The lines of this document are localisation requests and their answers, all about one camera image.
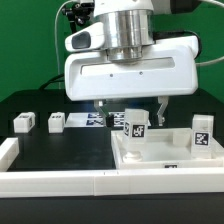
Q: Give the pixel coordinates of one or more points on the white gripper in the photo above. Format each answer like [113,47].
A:
[167,68]

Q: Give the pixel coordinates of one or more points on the white square table top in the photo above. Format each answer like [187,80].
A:
[166,148]

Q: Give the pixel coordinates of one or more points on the white marker sheet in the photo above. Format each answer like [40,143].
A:
[94,119]

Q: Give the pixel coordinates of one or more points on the white front fence bar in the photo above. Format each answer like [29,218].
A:
[111,182]

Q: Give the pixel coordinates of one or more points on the white fence bar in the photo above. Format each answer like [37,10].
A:
[111,182]
[9,150]

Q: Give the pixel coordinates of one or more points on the white left fence bar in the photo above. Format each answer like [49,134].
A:
[9,150]

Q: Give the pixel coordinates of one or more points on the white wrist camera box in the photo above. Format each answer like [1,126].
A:
[90,38]

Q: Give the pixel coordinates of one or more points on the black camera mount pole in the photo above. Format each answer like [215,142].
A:
[78,15]

